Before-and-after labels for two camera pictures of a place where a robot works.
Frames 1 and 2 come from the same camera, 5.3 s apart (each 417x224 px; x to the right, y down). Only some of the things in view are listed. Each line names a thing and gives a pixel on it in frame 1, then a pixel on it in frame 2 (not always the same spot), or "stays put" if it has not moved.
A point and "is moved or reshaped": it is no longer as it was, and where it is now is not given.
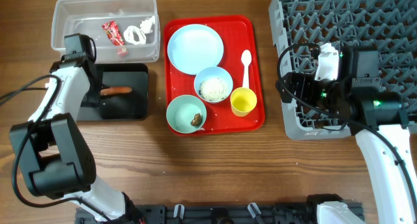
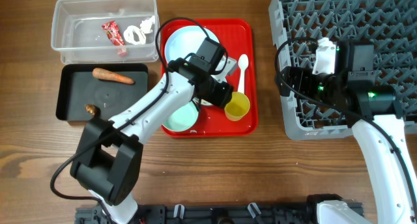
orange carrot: (115, 90) → (100, 73)
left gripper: (92, 99) → (223, 94)
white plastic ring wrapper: (129, 36) stays put
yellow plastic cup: (243, 100) is moved or reshaped
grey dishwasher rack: (382, 19) stays put
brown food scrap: (197, 120) → (92, 109)
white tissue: (146, 25) stays put
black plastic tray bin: (131, 106) stays put
